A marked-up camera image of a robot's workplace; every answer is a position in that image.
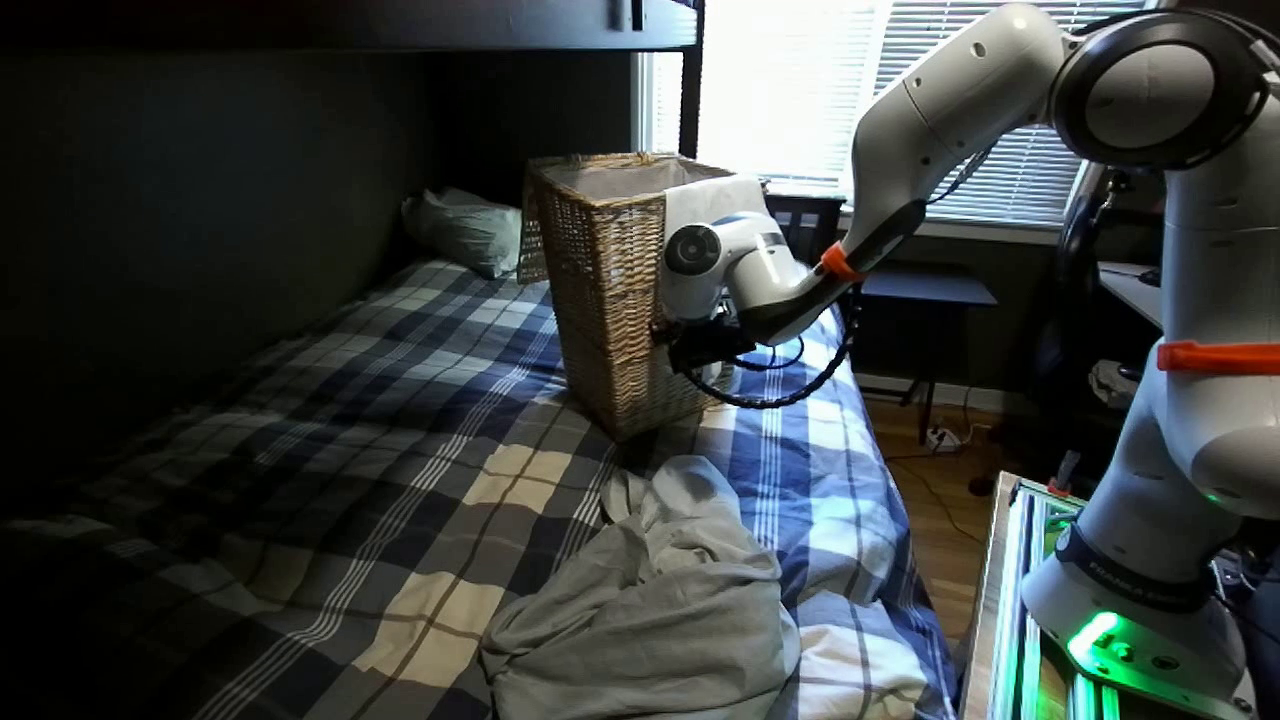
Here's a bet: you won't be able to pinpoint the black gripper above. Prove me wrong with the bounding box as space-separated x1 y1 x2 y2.
662 313 759 380

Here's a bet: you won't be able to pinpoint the white cloth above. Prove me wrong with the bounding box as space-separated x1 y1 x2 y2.
657 173 777 241

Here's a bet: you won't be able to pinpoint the wicker laundry basket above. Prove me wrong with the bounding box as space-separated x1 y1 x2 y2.
522 146 752 442

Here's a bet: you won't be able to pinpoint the crumpled grey cloth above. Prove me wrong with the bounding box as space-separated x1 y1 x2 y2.
479 453 804 720

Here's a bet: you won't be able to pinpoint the small dark side table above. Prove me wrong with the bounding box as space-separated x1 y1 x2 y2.
854 256 1005 413

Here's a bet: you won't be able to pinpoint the small white floor item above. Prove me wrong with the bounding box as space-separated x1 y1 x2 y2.
921 420 971 456

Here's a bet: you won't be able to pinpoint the white window blinds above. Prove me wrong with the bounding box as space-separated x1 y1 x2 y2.
645 0 1152 231

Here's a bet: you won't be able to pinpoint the small grey-white pillow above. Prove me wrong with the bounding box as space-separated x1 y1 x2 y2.
395 185 530 280

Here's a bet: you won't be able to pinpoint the blue plaid bedspread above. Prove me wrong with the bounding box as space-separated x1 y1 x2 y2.
0 253 962 720

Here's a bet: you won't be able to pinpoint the metal robot mounting platform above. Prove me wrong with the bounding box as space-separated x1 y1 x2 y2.
956 466 1265 720

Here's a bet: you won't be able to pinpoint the white shelf board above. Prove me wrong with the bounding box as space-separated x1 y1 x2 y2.
1091 256 1174 331

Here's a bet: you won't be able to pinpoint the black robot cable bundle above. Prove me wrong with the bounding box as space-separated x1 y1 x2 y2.
671 194 935 413

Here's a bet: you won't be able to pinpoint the dark bunk bed frame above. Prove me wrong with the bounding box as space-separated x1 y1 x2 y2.
0 0 709 158

